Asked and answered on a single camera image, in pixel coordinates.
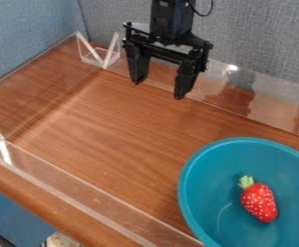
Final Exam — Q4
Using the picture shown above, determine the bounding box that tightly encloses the black cable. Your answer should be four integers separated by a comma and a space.
188, 0, 214, 17

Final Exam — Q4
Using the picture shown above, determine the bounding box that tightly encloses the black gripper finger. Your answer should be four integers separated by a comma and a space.
127, 43, 151, 85
174, 60, 201, 99

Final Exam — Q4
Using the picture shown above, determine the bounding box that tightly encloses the blue plastic bowl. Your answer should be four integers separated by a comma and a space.
178, 137, 299, 247

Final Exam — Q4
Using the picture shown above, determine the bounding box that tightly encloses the red toy strawberry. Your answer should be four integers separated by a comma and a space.
240, 176, 280, 224

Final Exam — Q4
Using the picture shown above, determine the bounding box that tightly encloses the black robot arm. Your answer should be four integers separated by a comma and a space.
123, 0, 213, 99

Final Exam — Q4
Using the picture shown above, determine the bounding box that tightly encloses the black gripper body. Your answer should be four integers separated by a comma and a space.
123, 21, 213, 71

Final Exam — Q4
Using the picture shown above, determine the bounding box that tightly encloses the clear acrylic corner bracket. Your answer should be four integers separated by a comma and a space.
77, 32, 122, 69

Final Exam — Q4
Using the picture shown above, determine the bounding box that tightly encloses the clear acrylic back barrier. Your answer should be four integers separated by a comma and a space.
107, 48, 299, 135

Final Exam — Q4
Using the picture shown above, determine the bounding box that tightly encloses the clear acrylic front barrier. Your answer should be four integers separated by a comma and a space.
0, 141, 205, 247

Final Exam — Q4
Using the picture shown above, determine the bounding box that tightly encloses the clear acrylic barrier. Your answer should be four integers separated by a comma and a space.
107, 48, 299, 135
0, 141, 205, 247

